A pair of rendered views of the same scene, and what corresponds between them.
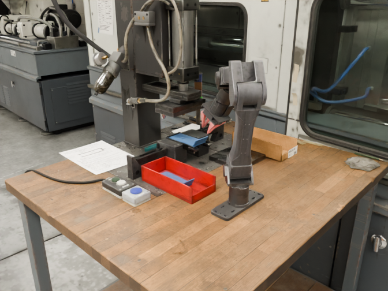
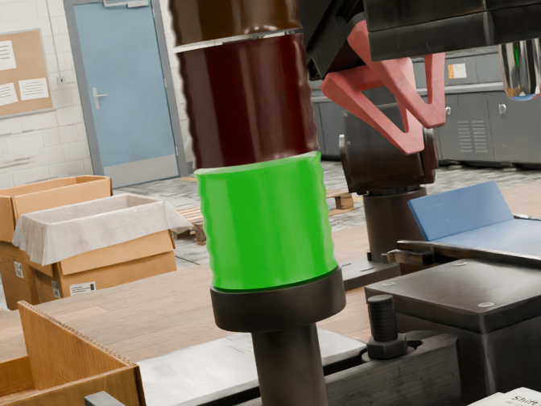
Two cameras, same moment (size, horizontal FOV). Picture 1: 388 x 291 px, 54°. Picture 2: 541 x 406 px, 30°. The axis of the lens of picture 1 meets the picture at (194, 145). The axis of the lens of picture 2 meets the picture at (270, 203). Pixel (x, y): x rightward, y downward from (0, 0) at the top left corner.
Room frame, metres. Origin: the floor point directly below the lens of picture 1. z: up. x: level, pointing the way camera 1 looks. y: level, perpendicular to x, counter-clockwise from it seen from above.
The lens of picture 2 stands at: (2.00, 0.09, 1.11)
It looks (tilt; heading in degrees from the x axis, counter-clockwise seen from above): 8 degrees down; 200
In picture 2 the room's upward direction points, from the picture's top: 9 degrees counter-clockwise
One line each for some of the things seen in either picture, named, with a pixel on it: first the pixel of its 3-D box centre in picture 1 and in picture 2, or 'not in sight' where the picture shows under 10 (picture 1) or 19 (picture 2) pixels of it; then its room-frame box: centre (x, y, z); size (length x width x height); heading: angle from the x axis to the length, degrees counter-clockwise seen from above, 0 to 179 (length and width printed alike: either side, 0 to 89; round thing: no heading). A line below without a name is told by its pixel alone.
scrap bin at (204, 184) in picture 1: (177, 178); not in sight; (1.18, 0.06, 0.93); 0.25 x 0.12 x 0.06; 47
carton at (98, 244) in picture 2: not in sight; (104, 265); (-1.66, -2.06, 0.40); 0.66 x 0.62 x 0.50; 44
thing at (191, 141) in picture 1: (187, 137); (534, 218); (1.40, 0.02, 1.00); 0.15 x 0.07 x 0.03; 47
